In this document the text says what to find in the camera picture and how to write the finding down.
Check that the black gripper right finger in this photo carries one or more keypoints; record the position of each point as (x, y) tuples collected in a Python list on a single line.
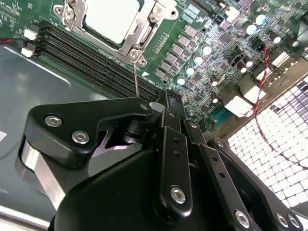
[(216, 166)]

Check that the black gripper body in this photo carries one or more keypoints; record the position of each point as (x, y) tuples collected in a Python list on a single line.
[(115, 192)]

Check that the silver CPU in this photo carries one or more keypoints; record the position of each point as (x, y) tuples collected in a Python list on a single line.
[(113, 19)]

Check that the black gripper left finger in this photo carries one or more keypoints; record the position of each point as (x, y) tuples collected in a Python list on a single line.
[(72, 120)]

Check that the metal socket cover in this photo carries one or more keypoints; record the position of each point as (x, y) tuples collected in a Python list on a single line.
[(132, 39)]

